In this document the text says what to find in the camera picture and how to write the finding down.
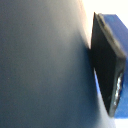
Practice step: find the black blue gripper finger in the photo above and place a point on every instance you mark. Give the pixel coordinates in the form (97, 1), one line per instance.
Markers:
(105, 60)

